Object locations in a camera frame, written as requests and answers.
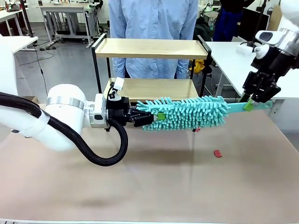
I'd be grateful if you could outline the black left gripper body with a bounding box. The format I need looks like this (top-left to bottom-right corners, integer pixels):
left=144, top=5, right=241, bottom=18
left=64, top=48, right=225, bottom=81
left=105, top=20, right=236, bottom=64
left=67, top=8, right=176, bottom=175
left=106, top=96, right=138, bottom=127

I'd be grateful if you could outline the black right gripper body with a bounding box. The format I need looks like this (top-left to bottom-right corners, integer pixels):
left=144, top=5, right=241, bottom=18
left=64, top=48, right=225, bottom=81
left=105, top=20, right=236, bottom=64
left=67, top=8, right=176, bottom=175
left=251, top=46, right=292, bottom=82

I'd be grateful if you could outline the teal chenille duster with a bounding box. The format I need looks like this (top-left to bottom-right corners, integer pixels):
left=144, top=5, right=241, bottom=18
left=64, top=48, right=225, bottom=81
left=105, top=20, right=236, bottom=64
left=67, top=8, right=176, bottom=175
left=135, top=95, right=273, bottom=133

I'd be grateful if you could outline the person's right forearm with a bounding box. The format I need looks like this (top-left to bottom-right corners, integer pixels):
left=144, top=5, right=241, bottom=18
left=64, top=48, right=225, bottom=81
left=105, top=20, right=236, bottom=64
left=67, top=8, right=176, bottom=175
left=113, top=58, right=127, bottom=79

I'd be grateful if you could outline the person's left forearm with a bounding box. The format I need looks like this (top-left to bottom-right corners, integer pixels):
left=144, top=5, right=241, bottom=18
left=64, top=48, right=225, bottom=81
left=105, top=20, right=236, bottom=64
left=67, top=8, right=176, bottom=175
left=175, top=59, right=191, bottom=80

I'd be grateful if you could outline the two-tier wooden metal shelf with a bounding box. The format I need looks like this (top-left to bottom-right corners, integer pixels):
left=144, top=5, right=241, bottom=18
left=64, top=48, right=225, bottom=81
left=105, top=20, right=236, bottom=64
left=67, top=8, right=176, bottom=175
left=91, top=32, right=212, bottom=133

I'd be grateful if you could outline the large white side table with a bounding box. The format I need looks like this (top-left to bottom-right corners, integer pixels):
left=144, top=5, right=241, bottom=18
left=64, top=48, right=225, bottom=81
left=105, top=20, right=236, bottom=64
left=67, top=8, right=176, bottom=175
left=204, top=41, right=299, bottom=117

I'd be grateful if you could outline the brown cardboard panel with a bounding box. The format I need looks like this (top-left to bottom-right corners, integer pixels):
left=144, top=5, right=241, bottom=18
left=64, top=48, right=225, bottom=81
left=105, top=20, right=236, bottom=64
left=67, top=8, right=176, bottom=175
left=268, top=6, right=284, bottom=32

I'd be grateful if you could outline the black monitor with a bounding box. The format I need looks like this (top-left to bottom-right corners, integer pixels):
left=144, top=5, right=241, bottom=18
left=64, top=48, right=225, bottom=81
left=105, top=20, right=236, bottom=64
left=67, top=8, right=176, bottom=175
left=238, top=7, right=269, bottom=44

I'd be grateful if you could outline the yellow cloth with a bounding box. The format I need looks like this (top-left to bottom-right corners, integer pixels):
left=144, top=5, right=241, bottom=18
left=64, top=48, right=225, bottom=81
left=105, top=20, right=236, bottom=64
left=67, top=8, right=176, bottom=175
left=188, top=59, right=206, bottom=74

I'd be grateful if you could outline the background person in dark blue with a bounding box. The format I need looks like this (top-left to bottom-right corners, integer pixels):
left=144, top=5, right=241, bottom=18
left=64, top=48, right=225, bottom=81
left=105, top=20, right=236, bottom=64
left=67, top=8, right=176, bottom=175
left=212, top=0, right=255, bottom=42

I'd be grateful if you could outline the chair with dark jacket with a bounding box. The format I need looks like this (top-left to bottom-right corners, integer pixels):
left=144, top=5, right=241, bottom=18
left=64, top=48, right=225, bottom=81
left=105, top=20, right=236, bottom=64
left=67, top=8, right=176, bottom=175
left=193, top=16, right=214, bottom=70

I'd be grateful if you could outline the brown cardboard box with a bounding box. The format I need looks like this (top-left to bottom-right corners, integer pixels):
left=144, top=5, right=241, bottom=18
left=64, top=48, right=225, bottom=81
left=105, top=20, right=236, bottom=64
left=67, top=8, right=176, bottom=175
left=22, top=95, right=39, bottom=105

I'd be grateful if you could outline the person in light blue shirt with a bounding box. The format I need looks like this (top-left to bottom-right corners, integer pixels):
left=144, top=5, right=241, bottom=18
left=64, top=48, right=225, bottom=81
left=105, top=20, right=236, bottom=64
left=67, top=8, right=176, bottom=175
left=108, top=0, right=199, bottom=80

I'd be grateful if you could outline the small white side table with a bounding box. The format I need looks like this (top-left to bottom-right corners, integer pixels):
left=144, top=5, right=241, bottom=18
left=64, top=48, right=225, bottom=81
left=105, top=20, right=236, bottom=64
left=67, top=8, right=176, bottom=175
left=9, top=36, right=39, bottom=54

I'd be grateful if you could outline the white background workbench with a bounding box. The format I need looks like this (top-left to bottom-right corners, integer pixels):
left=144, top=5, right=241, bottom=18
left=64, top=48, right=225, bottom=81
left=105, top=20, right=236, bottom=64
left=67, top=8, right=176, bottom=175
left=38, top=2, right=94, bottom=46

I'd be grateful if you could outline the black pole stand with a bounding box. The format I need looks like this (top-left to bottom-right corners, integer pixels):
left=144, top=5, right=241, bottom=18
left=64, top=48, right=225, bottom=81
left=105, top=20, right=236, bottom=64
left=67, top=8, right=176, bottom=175
left=20, top=0, right=35, bottom=38

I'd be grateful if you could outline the white background desk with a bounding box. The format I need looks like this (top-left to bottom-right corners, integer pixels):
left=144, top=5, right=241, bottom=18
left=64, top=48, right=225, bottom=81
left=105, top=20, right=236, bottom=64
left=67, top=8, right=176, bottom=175
left=0, top=9, right=25, bottom=37

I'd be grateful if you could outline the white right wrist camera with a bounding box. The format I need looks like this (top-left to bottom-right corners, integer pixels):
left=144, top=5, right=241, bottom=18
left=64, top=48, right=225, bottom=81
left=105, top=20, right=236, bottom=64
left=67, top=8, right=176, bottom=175
left=254, top=29, right=285, bottom=59

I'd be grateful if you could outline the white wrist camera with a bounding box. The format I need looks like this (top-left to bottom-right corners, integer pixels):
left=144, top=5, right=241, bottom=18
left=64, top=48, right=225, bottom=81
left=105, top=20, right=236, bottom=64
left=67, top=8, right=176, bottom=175
left=254, top=29, right=285, bottom=59
left=107, top=77, right=125, bottom=101

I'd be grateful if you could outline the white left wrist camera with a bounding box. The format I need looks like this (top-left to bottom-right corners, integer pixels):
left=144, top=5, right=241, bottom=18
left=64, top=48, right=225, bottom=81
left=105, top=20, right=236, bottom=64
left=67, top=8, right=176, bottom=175
left=107, top=77, right=125, bottom=101

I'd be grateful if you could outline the left arm black cable sleeve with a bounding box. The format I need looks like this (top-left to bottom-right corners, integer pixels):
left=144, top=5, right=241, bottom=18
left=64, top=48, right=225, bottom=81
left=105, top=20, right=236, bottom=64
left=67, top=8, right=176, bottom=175
left=0, top=91, right=128, bottom=167

